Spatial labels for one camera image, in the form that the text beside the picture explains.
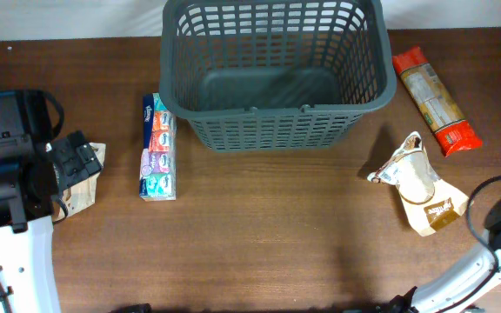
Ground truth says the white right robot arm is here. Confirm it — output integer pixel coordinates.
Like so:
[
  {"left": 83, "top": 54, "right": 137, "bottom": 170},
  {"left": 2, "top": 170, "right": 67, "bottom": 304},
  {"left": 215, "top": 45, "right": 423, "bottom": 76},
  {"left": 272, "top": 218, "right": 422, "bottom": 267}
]
[{"left": 384, "top": 199, "right": 501, "bottom": 312}]

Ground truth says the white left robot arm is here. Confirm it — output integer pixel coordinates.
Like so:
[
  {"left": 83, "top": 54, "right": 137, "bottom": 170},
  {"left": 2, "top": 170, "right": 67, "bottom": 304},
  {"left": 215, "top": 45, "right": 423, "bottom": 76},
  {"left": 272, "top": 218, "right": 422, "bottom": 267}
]
[{"left": 0, "top": 90, "right": 103, "bottom": 312}]

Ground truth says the small brown paper snack bag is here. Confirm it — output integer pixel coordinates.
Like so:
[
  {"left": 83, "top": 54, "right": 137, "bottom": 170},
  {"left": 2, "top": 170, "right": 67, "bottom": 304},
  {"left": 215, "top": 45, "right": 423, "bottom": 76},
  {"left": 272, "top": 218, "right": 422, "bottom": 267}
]
[{"left": 52, "top": 143, "right": 106, "bottom": 222}]

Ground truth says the Kleenex tissue multipack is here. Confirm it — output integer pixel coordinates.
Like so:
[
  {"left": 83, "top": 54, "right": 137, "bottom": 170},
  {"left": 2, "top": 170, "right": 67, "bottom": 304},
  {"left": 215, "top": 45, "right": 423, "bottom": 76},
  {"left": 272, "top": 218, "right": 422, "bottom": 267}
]
[{"left": 139, "top": 93, "right": 177, "bottom": 201}]

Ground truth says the grey plastic basket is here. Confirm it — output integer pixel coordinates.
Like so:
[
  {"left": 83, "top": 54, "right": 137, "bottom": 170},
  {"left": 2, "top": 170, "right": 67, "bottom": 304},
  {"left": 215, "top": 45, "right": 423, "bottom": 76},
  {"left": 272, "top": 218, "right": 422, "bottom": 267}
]
[{"left": 159, "top": 0, "right": 397, "bottom": 152}]

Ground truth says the beige brown coffee pouch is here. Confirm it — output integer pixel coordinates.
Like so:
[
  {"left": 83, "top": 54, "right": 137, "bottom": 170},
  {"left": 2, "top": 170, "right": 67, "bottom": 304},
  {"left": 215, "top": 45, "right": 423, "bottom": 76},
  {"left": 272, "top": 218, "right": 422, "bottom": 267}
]
[{"left": 367, "top": 131, "right": 468, "bottom": 236}]

